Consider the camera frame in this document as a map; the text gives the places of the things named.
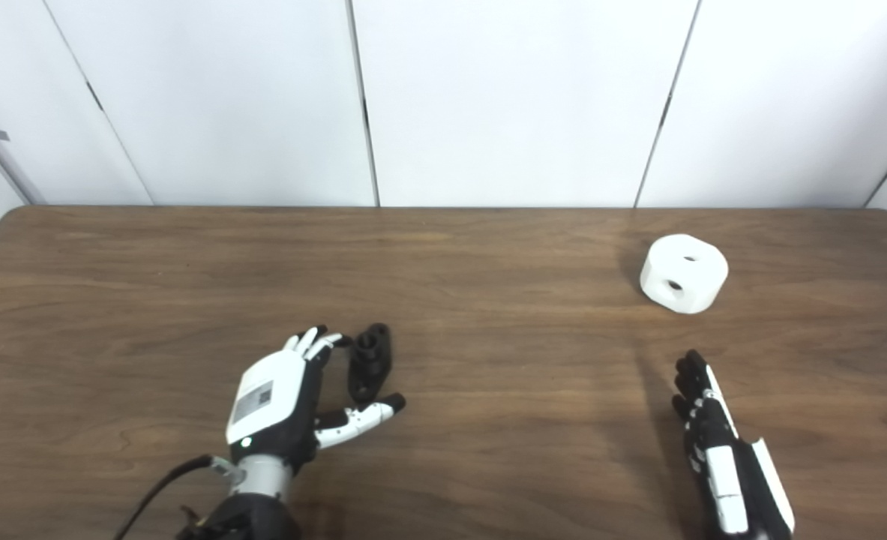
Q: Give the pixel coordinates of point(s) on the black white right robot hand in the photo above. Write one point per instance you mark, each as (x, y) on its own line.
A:
(728, 480)

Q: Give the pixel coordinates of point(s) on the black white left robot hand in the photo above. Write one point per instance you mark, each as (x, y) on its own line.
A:
(267, 397)

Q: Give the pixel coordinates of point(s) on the black plastic holder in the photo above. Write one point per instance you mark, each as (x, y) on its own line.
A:
(368, 367)

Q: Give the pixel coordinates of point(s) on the round white plastic piece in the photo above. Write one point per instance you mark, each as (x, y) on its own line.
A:
(705, 281)

